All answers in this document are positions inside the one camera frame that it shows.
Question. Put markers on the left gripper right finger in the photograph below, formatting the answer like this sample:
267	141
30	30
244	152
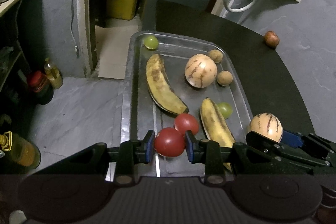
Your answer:
208	153

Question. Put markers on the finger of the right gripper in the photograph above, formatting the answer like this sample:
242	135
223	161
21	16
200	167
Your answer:
291	139
278	151

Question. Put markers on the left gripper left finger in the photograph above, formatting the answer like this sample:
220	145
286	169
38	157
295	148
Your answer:
130	154

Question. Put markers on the spotted banana long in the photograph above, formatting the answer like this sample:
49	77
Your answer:
215	125

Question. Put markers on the red tomato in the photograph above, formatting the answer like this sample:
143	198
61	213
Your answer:
186	122
169	142

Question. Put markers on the large green grape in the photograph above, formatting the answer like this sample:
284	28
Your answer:
225	109

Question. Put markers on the spotted banana short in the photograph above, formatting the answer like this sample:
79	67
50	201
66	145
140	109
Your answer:
160	89

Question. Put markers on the silver metal tray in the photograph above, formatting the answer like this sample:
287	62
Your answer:
139	113

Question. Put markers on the brown round fruit near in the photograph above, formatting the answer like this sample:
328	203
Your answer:
224	78

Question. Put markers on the brown round fruit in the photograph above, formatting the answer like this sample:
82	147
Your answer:
216	56
224	78

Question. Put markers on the striped tan melon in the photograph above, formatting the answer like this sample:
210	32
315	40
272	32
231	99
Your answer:
200	71

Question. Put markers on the brown round fruit far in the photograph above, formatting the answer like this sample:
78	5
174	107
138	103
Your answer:
216	56

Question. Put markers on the reddish apple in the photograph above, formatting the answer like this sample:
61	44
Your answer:
271	39

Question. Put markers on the small oil bottle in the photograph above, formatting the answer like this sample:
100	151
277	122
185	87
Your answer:
53	74

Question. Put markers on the red lidded jar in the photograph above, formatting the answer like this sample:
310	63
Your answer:
42	88

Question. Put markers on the small green grape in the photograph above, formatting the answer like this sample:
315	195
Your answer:
150	42

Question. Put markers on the yellow jerrycan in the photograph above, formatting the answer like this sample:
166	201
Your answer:
121	9

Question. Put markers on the oil bottle yellow handle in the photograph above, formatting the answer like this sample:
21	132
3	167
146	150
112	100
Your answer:
20	150

